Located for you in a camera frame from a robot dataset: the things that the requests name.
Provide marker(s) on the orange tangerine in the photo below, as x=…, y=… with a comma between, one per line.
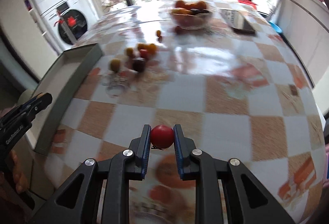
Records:
x=141, y=46
x=129, y=51
x=151, y=49

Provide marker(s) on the lower washing machine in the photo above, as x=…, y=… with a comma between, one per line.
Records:
x=66, y=22

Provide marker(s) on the dark plum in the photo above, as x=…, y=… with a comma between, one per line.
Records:
x=138, y=64

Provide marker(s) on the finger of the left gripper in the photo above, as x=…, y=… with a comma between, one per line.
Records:
x=35, y=105

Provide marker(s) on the grey shallow tray box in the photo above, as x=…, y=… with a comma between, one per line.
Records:
x=62, y=80

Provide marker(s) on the person's left hand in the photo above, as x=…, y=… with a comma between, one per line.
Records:
x=19, y=178

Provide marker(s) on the white cabinet counter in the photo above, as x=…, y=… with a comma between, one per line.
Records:
x=304, y=24

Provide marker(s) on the glass fruit bowl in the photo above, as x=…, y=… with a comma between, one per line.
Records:
x=192, y=22

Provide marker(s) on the blue basin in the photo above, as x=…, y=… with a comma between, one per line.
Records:
x=275, y=27

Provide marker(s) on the red fruit beside bowl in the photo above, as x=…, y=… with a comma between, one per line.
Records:
x=178, y=30

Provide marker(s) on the red apple-like fruit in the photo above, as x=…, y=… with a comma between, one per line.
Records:
x=144, y=54

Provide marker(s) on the yellow lemon fruit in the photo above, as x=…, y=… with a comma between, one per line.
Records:
x=114, y=65

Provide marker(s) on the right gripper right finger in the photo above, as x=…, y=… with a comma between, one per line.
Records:
x=225, y=190

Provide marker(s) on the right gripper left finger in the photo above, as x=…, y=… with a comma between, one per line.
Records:
x=105, y=182

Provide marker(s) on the red tomato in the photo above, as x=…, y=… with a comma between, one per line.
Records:
x=162, y=137

